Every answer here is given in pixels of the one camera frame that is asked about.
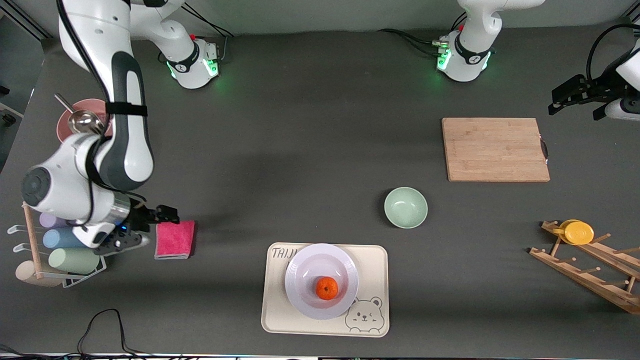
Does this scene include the cream bear print tray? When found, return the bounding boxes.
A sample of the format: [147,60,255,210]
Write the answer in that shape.
[261,242,390,338]

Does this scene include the wooden peg drying rack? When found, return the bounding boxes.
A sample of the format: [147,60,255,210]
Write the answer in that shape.
[529,220,640,315]

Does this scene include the wooden cutting board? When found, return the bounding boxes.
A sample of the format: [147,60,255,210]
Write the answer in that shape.
[441,117,551,183]

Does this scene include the black arm base cables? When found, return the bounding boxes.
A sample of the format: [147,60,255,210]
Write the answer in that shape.
[158,2,239,65]
[377,14,468,57]

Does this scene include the orange fruit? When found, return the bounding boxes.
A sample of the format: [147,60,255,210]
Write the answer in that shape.
[315,276,339,301]

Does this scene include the green cup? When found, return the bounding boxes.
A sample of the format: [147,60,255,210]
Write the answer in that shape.
[48,247,101,275]

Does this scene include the blue cup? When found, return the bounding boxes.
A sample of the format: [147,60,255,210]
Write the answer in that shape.
[42,228,85,250]

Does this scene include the black left arm base cables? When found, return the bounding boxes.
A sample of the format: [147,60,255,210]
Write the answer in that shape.
[377,14,468,57]

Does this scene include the black right arm base cables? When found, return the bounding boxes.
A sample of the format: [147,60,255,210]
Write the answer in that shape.
[158,2,239,65]

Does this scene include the yellow mug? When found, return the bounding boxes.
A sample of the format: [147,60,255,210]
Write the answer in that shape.
[553,219,595,246]

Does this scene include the pale green bowl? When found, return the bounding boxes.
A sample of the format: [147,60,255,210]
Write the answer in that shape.
[384,186,429,230]

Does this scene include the beige cup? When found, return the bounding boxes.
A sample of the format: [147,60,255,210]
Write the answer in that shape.
[15,260,65,288]

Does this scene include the pink folded cloth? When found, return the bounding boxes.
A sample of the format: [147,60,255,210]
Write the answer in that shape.
[154,220,196,260]

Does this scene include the metal ladle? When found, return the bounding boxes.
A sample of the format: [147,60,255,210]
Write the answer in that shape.
[53,93,104,136]

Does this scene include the black cable at table edge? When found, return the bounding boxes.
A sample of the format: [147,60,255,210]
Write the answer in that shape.
[0,308,161,360]

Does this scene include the white round plate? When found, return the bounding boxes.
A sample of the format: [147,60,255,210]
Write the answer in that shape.
[284,242,360,321]

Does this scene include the pink bowl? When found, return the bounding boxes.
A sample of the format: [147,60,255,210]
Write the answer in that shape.
[56,98,115,145]

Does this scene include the white wire cup rack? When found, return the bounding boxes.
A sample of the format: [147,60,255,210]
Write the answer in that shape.
[7,200,107,289]

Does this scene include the purple cup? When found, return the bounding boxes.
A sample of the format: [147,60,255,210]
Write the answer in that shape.
[39,212,72,230]

